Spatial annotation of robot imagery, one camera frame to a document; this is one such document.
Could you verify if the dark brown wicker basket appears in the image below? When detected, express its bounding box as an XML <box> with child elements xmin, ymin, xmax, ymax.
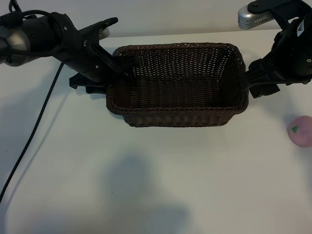
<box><xmin>106</xmin><ymin>42</ymin><xmax>250</xmax><ymax>128</ymax></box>

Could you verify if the black camera bracket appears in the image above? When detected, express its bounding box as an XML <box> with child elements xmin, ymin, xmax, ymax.
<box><xmin>79</xmin><ymin>17</ymin><xmax>119</xmax><ymax>41</ymax></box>
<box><xmin>246</xmin><ymin>0</ymin><xmax>305</xmax><ymax>27</ymax></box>

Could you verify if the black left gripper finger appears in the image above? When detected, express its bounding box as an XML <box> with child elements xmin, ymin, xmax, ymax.
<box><xmin>121</xmin><ymin>70</ymin><xmax>136</xmax><ymax>85</ymax></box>
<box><xmin>85</xmin><ymin>84</ymin><xmax>107</xmax><ymax>95</ymax></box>

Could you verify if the black right camera bracket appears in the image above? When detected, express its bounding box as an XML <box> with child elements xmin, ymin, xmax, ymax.
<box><xmin>246</xmin><ymin>0</ymin><xmax>305</xmax><ymax>27</ymax></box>

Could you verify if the thin black hanging cable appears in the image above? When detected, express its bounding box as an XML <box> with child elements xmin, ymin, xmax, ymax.
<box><xmin>0</xmin><ymin>62</ymin><xmax>63</xmax><ymax>195</ymax></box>

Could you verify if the black cable looped on arm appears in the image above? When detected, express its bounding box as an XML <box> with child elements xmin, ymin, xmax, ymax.
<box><xmin>0</xmin><ymin>0</ymin><xmax>59</xmax><ymax>27</ymax></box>

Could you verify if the black left camera bracket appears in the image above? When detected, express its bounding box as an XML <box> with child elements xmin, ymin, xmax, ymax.
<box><xmin>79</xmin><ymin>17</ymin><xmax>119</xmax><ymax>41</ymax></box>

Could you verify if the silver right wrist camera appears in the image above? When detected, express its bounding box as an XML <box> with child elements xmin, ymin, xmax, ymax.
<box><xmin>237</xmin><ymin>6</ymin><xmax>273</xmax><ymax>30</ymax></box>

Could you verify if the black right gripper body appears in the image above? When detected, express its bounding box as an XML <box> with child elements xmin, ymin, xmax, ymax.
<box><xmin>240</xmin><ymin>30</ymin><xmax>312</xmax><ymax>91</ymax></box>

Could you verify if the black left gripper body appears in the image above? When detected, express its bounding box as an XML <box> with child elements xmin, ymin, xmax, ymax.
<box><xmin>57</xmin><ymin>22</ymin><xmax>141</xmax><ymax>90</ymax></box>

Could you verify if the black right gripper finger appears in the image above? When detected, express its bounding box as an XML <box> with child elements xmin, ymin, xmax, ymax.
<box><xmin>263</xmin><ymin>84</ymin><xmax>280</xmax><ymax>96</ymax></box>
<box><xmin>250</xmin><ymin>87</ymin><xmax>265</xmax><ymax>99</ymax></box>

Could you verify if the pink peach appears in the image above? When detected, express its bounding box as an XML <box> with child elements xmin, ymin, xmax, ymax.
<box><xmin>288</xmin><ymin>115</ymin><xmax>312</xmax><ymax>148</ymax></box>

